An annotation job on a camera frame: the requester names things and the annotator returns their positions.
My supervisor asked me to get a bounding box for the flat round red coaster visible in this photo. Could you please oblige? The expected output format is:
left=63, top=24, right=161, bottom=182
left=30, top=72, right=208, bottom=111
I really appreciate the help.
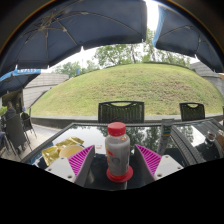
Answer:
left=105, top=165, right=134, bottom=184

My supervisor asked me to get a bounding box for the yellow foil packet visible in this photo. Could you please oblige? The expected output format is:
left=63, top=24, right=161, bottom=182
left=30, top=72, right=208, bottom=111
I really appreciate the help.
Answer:
left=41, top=136, right=85, bottom=167

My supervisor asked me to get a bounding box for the upright grey tube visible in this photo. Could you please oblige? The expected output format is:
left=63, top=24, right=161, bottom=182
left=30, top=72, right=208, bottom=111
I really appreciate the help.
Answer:
left=156, top=118, right=175, bottom=156

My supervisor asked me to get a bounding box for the small round ashtray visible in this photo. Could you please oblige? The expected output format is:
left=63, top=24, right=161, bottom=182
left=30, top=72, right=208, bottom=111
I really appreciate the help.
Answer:
left=206, top=130, right=218, bottom=143

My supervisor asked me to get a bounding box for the blue parasol with white print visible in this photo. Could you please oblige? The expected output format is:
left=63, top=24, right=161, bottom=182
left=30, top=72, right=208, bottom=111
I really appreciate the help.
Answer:
left=0, top=68, right=43, bottom=98

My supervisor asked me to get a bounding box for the red-capped clear drink bottle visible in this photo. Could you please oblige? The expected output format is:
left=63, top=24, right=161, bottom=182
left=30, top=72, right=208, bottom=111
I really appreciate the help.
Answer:
left=104, top=121, right=131, bottom=178

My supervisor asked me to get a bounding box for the large navy parasol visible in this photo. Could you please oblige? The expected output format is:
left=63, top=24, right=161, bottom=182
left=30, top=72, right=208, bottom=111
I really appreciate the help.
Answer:
left=0, top=0, right=148, bottom=76

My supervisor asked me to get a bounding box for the navy parasol with blue edge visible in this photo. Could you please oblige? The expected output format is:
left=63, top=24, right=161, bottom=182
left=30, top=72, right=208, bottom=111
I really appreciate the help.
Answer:
left=152, top=3, right=224, bottom=74

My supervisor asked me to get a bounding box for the black slatted chair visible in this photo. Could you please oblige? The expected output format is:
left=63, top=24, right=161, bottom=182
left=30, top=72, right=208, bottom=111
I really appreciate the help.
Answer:
left=97, top=100, right=146, bottom=124
left=179, top=102, right=206, bottom=122

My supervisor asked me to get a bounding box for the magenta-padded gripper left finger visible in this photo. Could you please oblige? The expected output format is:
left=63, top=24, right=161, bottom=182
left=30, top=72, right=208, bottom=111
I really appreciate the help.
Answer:
left=44, top=144, right=98, bottom=188

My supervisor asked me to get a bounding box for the person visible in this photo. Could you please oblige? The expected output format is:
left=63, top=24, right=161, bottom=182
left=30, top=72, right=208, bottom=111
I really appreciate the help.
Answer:
left=3, top=100, right=18, bottom=120

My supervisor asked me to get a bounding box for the dark wicker chair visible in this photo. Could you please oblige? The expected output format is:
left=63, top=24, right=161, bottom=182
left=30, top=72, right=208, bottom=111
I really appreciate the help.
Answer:
left=21, top=108, right=37, bottom=138
left=4, top=114, right=33, bottom=153

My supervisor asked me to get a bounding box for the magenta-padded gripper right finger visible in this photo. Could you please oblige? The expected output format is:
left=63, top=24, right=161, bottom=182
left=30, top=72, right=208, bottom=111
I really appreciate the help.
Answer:
left=133, top=143, right=185, bottom=186

